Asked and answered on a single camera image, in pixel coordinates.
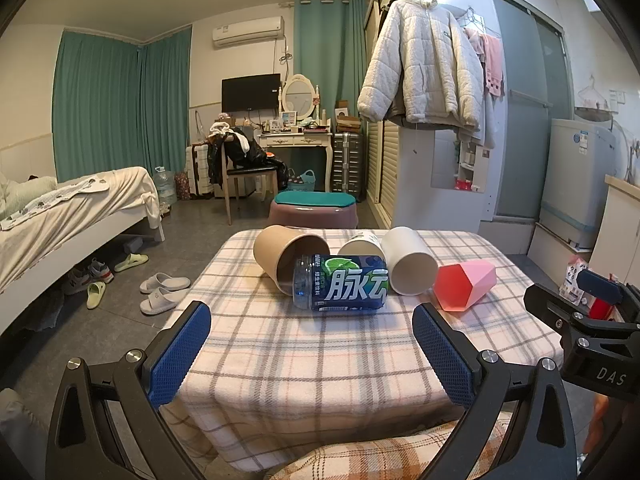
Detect plaid tablecloth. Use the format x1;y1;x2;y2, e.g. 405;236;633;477
160;229;568;471

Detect white sneaker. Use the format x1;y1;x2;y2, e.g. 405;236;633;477
60;267;91;295
87;258;116;283

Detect narrow teal curtain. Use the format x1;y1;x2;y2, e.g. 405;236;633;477
293;0;368;131

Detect small printed carton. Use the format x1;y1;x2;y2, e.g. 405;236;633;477
562;256;591;306

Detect clear water jug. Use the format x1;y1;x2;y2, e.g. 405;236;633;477
154;165;178;207

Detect white flat box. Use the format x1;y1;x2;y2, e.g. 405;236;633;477
527;222;591;271

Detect black jacket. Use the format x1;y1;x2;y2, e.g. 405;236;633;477
207;127;288;186

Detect white garment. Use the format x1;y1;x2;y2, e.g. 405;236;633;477
209;121;251;153

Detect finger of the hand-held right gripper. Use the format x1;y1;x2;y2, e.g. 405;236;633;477
575;269;640;322
524;284;626;342

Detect pink towel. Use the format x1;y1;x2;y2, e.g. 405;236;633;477
465;27;506;98

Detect orange plaid cloth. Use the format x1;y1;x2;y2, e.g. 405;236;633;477
270;422;506;480

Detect patterned white cloth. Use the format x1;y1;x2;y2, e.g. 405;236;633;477
0;179;111;231

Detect white wardrobe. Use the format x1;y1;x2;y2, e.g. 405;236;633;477
362;0;486;231

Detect wooden chair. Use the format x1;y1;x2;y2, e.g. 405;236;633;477
220;135;281;226

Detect pink stool with teal cushion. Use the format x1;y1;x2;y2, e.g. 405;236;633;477
268;191;360;231

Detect teal basket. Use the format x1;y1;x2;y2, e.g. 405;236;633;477
287;169;317;193

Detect blue label drink bottle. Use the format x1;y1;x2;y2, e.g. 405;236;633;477
291;254;389;313

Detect bed with beige sheet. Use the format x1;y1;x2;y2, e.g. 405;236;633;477
0;167;166;336

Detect white suitcase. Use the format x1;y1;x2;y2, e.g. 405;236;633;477
185;142;216;196

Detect white counter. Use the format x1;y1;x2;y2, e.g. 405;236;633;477
602;175;640;281

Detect pink faceted cup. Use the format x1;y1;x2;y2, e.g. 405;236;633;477
433;260;497;313

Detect white puffer jacket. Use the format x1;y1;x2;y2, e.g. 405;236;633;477
356;0;493;133

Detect frosted glass door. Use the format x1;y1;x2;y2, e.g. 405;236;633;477
482;0;576;221

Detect small white paper cup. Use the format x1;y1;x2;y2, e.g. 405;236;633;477
337;231;386;261

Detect grey pillow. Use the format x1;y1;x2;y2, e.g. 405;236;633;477
0;175;58;217

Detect silver suitcase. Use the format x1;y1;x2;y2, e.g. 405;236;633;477
331;131;363;196

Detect wide teal curtain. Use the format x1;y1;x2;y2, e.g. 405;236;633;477
52;27;193;183

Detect white washing machine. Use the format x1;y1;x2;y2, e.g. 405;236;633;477
537;117;617;251

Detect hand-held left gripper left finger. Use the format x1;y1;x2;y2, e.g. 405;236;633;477
46;301;213;480

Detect white dressing table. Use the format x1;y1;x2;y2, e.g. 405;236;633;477
257;130;333;193

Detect black television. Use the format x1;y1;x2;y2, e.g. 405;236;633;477
221;73;282;112

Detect white slipper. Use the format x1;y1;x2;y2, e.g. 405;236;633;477
139;272;192;294
140;287;188;317

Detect oval white mirror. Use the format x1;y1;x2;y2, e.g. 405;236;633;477
280;74;321;113

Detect tall white cup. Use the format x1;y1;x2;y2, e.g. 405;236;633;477
381;226;440;296

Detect white air conditioner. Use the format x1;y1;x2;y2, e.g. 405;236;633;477
211;16;286;50

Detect brown paper cup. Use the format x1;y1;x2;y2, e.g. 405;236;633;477
252;225;332;295

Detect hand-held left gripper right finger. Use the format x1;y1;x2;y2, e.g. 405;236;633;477
411;304;593;480

